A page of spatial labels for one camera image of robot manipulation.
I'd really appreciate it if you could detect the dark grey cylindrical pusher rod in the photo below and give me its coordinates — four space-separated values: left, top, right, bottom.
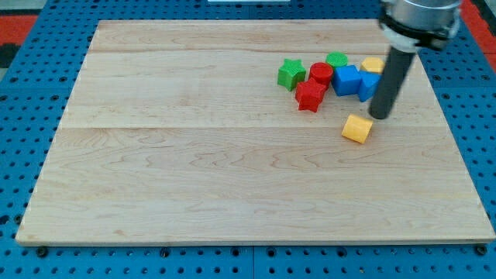
368 46 415 119

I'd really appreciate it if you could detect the yellow heart block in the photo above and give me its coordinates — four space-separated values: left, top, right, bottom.
341 114 374 143

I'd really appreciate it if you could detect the red star block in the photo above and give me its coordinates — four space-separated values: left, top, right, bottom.
295 78 327 112

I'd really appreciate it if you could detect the green star block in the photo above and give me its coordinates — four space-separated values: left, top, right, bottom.
277 58 306 91

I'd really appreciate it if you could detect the yellow hexagon block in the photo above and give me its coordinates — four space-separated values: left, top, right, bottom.
360 57 385 74

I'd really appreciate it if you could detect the blue angular block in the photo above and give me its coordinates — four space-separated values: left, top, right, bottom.
358 71 381 102

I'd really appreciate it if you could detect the blue cube block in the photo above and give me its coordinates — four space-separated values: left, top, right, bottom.
332 65 361 96

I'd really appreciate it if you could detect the green cylinder block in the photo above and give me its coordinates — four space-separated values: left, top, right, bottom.
325 51 348 68

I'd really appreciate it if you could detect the red cylinder block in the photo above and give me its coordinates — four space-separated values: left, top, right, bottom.
308 62 334 89

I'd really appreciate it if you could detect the light wooden board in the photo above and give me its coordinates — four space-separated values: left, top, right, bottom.
16 19 495 246

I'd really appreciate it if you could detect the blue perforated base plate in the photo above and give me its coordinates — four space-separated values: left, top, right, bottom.
1 1 495 278

